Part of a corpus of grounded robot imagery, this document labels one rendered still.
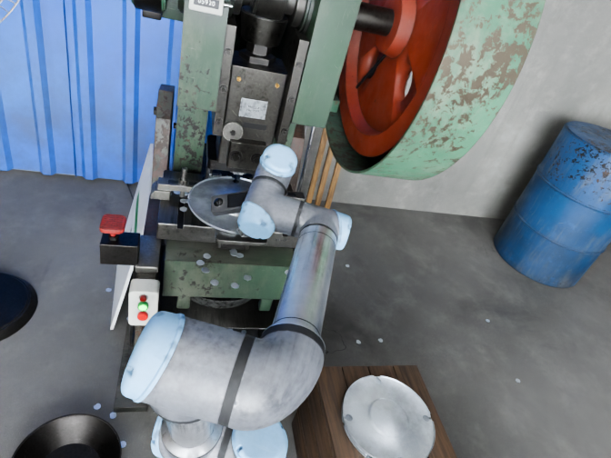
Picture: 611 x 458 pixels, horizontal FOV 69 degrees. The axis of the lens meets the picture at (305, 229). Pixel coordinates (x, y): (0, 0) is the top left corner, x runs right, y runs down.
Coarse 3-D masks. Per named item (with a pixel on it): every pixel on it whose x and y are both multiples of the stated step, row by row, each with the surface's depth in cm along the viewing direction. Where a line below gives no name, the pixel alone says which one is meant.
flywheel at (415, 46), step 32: (384, 0) 131; (416, 0) 112; (448, 0) 98; (416, 32) 111; (448, 32) 91; (352, 64) 148; (384, 64) 128; (416, 64) 110; (352, 96) 145; (384, 96) 126; (416, 96) 102; (352, 128) 138; (384, 128) 125
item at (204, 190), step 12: (204, 180) 136; (216, 180) 139; (228, 180) 141; (240, 180) 142; (192, 192) 131; (204, 192) 132; (216, 192) 134; (228, 192) 134; (192, 204) 126; (204, 204) 127; (204, 216) 123; (216, 216) 124; (228, 216) 126; (216, 228) 120; (228, 228) 121
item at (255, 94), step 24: (240, 72) 112; (264, 72) 113; (240, 96) 116; (264, 96) 117; (240, 120) 120; (264, 120) 121; (216, 144) 131; (240, 144) 121; (264, 144) 123; (240, 168) 126
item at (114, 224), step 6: (108, 216) 116; (114, 216) 117; (120, 216) 118; (102, 222) 114; (108, 222) 115; (114, 222) 115; (120, 222) 116; (102, 228) 113; (108, 228) 113; (114, 228) 114; (120, 228) 114; (114, 234) 117
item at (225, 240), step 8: (216, 232) 119; (224, 232) 120; (216, 240) 117; (224, 240) 117; (232, 240) 118; (240, 240) 119; (248, 240) 120; (256, 240) 120; (264, 240) 121; (224, 248) 134; (232, 248) 135; (240, 248) 135; (248, 248) 137
